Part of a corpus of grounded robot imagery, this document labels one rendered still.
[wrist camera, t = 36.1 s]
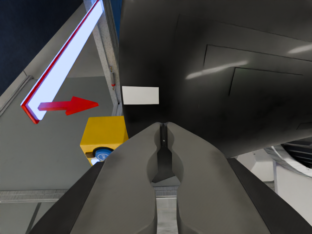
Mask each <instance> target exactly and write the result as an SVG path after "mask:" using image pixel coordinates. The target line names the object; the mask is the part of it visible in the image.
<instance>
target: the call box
mask: <svg viewBox="0 0 312 234"><path fill-rule="evenodd" d="M128 139H129V138H128V134H127V130H126V126H125V121H124V116H111V117H90V118H89V119H88V122H87V125H86V128H85V130H84V134H83V137H82V140H81V143H80V147H81V149H82V150H83V152H84V154H85V153H86V152H93V154H94V156H95V154H96V151H97V150H99V149H106V150H110V151H114V150H115V149H116V148H117V147H118V146H120V145H121V144H123V143H124V142H125V141H127V140H128ZM87 159H88V160H89V162H90V164H91V166H93V164H92V162H91V160H98V159H97V158H96V156H95V158H87Z"/></svg>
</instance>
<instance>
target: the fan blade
mask: <svg viewBox="0 0 312 234"><path fill-rule="evenodd" d="M119 78H120V92H121V100H122V108H123V116H124V121H125V126H126V130H127V134H128V138H129V139H130V138H131V137H133V136H134V135H136V134H138V133H139V132H141V131H142V130H144V129H146V128H147V127H149V126H151V125H152V124H154V123H156V122H160V123H166V122H172V123H175V124H177V125H178V126H180V127H182V128H184V129H186V130H188V131H190V132H191V133H193V134H195V135H197V136H199V137H201V138H202V139H204V140H206V141H207V142H209V143H210V144H212V145H213V146H215V147H216V148H217V149H218V150H220V151H221V152H222V153H223V154H224V155H225V156H226V157H228V158H231V157H234V156H239V155H242V154H245V153H249V152H252V151H256V150H260V149H264V148H267V147H271V146H275V145H278V144H282V143H287V142H291V141H295V140H299V139H303V138H307V137H312V0H122V7H121V18H120V32H119ZM122 86H132V87H159V104H124V100H123V90H122ZM157 163H158V173H157V174H156V175H155V177H154V178H153V180H152V182H153V183H157V182H160V181H162V180H165V179H168V178H171V177H173V176H175V174H174V173H173V171H172V152H171V151H170V150H169V149H168V147H165V146H163V147H161V148H160V150H159V151H158V153H157Z"/></svg>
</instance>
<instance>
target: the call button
mask: <svg viewBox="0 0 312 234"><path fill-rule="evenodd" d="M111 152H112V151H110V150H107V149H99V150H97V151H96V154H95V156H96V158H97V159H98V160H99V161H103V160H104V159H105V158H106V157H107V156H108V155H109V154H110V153H111Z"/></svg>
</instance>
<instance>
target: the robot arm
mask: <svg viewBox="0 0 312 234"><path fill-rule="evenodd" d="M163 135H164V140H165V147H168V149H169V150H170V151H171V152H172V171H173V173H174V174H175V175H176V177H177V178H178V180H179V181H180V183H181V184H180V186H179V187H178V189H177V193H176V220H177V228H178V234H312V226H311V225H310V224H309V223H308V222H307V221H306V220H305V219H304V218H303V217H302V216H301V215H300V214H299V213H298V212H297V211H296V210H295V209H294V208H293V207H292V206H290V205H289V204H288V203H287V202H286V201H285V200H283V199H282V198H281V197H280V196H279V195H278V194H276V193H275V192H274V191H273V190H272V189H270V188H269V187H268V186H267V185H266V184H265V183H264V182H263V181H261V180H260V179H259V178H258V177H257V176H255V175H254V174H253V173H252V172H251V171H250V170H248V169H247V168H246V167H245V166H244V165H242V164H241V163H240V162H239V161H238V160H237V159H235V158H228V157H226V156H225V155H224V154H223V153H222V152H221V151H220V150H218V149H217V148H216V147H215V146H213V145H212V144H210V143H209V142H207V141H206V140H204V139H202V138H201V137H199V136H197V135H195V134H193V133H191V132H190V131H188V130H186V129H184V128H182V127H180V126H178V125H177V124H175V123H172V122H166V123H160V122H156V123H154V124H152V125H151V126H149V127H147V128H146V129H144V130H142V131H141V132H139V133H138V134H136V135H134V136H133V137H131V138H130V139H128V140H127V141H125V142H124V143H123V144H121V145H120V146H118V147H117V148H116V149H115V150H114V151H112V152H111V153H110V154H109V155H108V156H107V157H106V158H105V159H104V160H103V162H100V161H97V162H96V163H95V164H94V165H93V166H92V167H91V168H90V169H89V170H88V171H87V172H86V173H85V174H84V175H83V176H82V177H81V178H80V179H79V180H78V181H77V182H76V183H75V184H74V185H73V186H72V187H71V188H70V189H69V190H68V191H67V192H66V193H65V194H64V195H63V196H62V197H61V198H60V199H59V200H58V201H57V202H56V203H55V204H54V205H53V206H52V207H51V208H50V209H49V210H48V211H47V212H46V213H45V214H44V215H43V216H42V217H41V218H40V220H39V221H38V222H37V223H36V224H35V225H34V227H33V228H32V229H31V231H30V232H29V233H28V234H157V206H156V191H155V189H154V188H153V186H152V185H151V182H152V180H153V178H154V177H155V175H156V174H157V173H158V163H157V153H158V151H159V150H160V148H161V147H163Z"/></svg>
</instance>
